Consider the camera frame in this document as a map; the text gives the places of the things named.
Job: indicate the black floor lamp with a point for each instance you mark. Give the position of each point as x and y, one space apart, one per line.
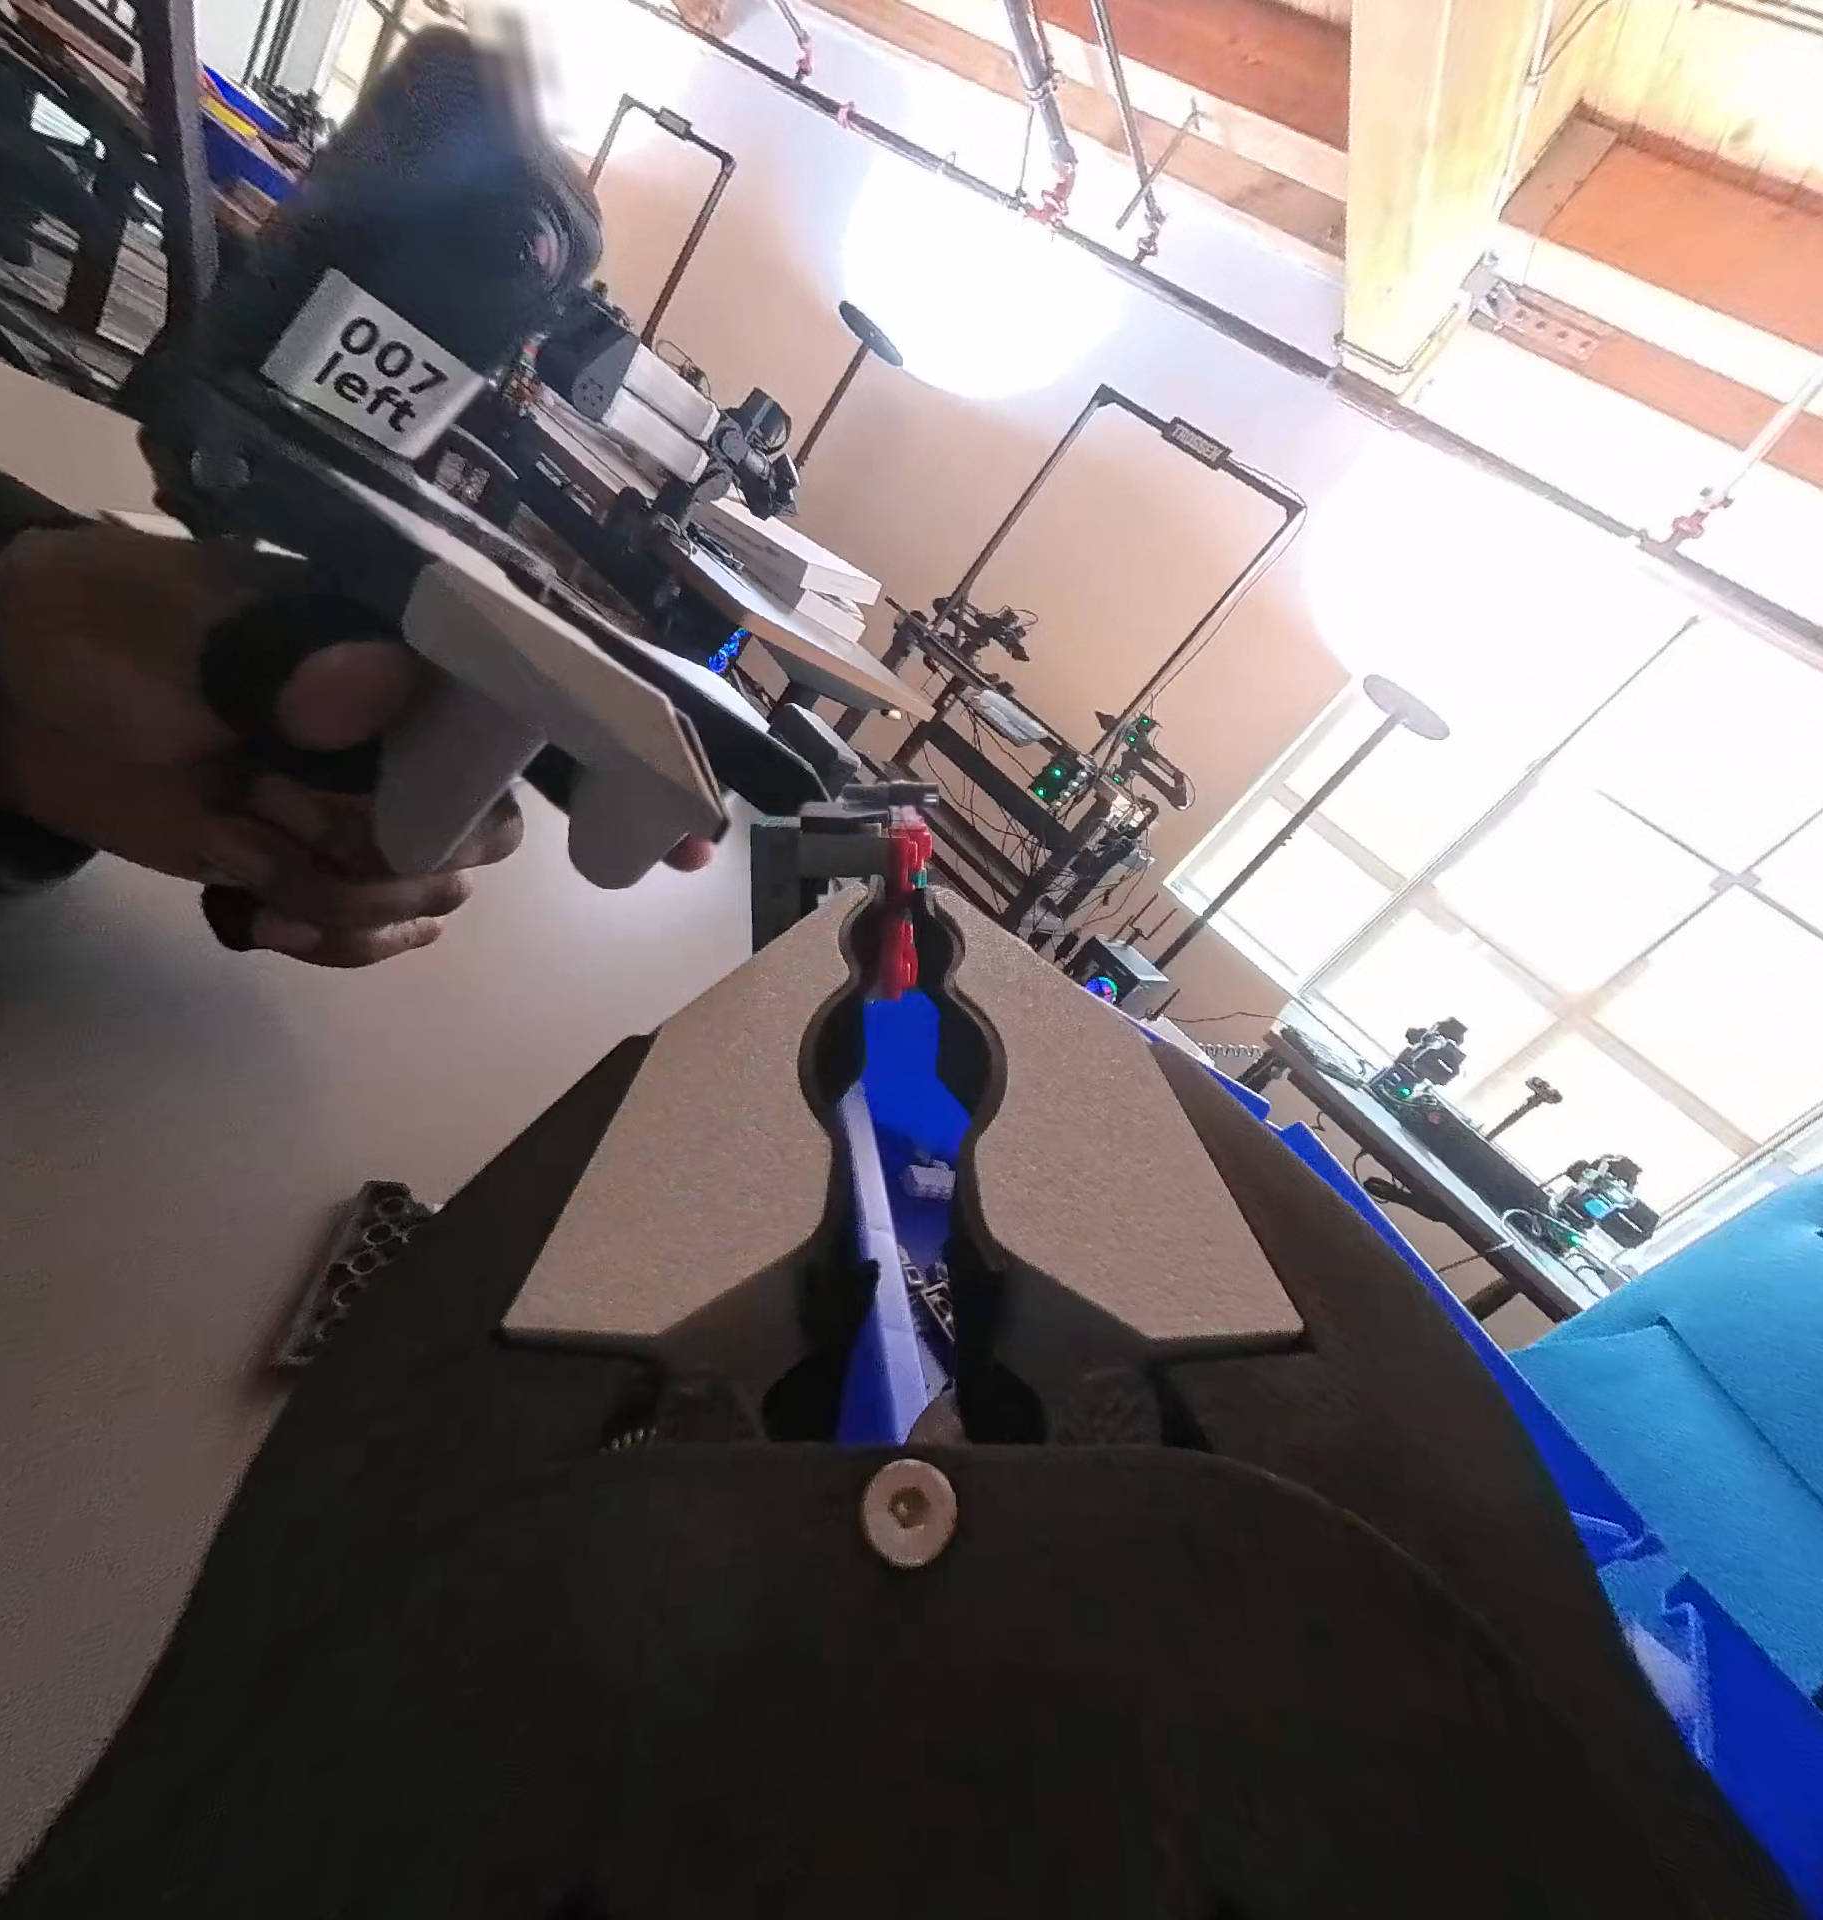
1301 810
852 361

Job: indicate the grey side table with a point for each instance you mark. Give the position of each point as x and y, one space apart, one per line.
1451 1186

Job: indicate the black computer tower with lights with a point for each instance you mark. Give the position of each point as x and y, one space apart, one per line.
1128 977

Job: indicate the pile of mixed toy bricks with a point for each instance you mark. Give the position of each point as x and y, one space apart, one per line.
926 1175

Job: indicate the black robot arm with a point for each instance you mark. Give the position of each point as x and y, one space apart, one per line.
753 444

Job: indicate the grey desk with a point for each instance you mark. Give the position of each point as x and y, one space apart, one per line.
175 1050

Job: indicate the wooden top work table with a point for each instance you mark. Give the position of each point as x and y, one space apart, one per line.
820 660

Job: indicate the black pipe stand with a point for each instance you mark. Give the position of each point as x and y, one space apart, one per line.
1196 440
686 198

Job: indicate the large window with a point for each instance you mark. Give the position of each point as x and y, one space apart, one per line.
1602 901

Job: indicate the black cube device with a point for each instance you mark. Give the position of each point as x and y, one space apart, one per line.
812 745

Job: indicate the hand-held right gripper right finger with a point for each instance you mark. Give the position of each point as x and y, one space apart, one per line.
1137 1199

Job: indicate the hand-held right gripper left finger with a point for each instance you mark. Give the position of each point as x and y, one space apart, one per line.
674 1199

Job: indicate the small black robot arm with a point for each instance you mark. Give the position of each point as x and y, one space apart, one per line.
1429 1059
1602 1192

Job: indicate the stack of white flat boxes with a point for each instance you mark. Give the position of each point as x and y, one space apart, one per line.
782 562

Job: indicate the dark grey wedge plate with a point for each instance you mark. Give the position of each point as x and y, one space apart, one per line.
347 1274

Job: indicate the red toy brick piece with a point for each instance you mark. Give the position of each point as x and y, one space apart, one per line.
898 915

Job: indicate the teal and black brick assembly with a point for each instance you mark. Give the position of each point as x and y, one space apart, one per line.
812 871

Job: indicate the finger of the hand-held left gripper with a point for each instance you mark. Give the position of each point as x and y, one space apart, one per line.
745 760
581 704

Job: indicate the metal rig with electronics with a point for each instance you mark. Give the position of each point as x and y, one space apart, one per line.
1049 752

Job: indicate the white and black robot unit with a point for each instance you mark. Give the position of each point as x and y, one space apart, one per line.
627 383

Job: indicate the person's left hand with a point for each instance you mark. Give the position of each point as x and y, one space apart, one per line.
113 704

